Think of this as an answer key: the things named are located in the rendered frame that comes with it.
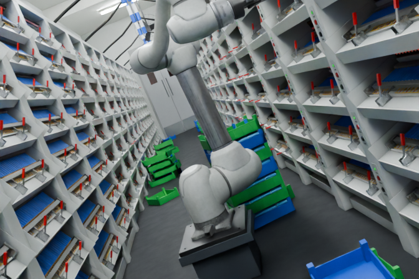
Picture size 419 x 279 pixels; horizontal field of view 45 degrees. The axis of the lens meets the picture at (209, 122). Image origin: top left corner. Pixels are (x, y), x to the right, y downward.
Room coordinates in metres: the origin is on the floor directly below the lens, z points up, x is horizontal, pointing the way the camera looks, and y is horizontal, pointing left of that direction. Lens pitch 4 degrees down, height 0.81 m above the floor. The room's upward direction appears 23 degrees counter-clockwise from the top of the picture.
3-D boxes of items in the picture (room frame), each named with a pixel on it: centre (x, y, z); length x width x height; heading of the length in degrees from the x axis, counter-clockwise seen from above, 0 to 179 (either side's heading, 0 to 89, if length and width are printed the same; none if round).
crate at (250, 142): (2.71, -0.07, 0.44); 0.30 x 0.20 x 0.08; 101
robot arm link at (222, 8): (1.65, -0.18, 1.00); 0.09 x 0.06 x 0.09; 3
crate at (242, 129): (2.71, -0.07, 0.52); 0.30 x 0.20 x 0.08; 101
